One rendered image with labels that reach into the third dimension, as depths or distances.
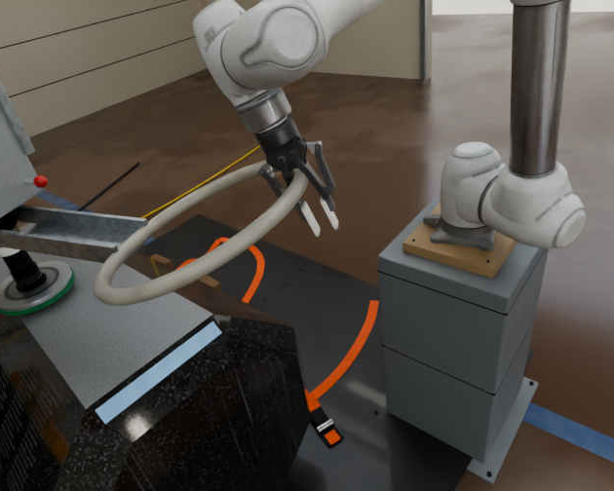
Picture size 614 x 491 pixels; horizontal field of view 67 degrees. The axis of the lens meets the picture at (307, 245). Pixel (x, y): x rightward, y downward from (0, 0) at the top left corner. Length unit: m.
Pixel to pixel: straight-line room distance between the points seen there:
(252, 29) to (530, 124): 0.68
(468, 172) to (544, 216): 0.23
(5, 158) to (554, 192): 1.31
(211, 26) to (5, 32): 5.85
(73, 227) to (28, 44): 5.44
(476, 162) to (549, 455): 1.14
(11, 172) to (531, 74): 1.21
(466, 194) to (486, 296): 0.28
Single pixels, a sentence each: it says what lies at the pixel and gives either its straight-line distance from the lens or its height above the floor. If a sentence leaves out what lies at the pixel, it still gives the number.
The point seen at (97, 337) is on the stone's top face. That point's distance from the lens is 1.32.
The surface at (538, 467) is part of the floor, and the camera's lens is 1.97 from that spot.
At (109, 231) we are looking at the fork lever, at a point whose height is 1.10.
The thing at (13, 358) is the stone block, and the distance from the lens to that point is 1.53.
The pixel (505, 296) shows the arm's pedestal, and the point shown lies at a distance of 1.32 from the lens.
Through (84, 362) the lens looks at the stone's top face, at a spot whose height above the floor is 0.87.
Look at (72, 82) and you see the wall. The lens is 6.88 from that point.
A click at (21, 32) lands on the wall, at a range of 6.67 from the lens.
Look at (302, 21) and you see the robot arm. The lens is 0.64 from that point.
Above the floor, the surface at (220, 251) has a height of 1.26.
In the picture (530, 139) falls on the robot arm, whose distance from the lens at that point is 1.14.
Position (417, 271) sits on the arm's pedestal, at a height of 0.79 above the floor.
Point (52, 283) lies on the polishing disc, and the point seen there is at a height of 0.92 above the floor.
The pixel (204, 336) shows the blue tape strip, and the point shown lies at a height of 0.85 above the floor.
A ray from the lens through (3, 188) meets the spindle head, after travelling 1.36.
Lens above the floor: 1.66
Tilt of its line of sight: 34 degrees down
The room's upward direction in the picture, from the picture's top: 9 degrees counter-clockwise
